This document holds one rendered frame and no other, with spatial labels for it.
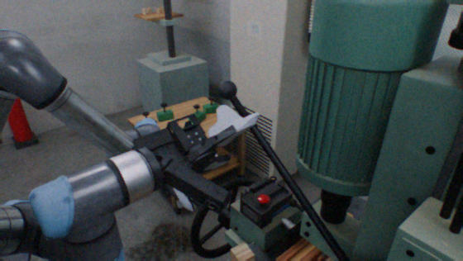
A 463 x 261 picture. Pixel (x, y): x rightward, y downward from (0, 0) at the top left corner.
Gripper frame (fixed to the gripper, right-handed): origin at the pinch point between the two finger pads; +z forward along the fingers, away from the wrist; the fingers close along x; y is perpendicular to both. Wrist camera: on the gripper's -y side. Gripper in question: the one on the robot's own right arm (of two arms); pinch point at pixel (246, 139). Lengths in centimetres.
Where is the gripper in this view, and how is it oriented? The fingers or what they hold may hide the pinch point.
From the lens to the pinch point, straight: 61.2
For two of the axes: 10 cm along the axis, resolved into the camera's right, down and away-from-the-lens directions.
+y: -5.5, -7.8, 3.0
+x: -3.3, 5.3, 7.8
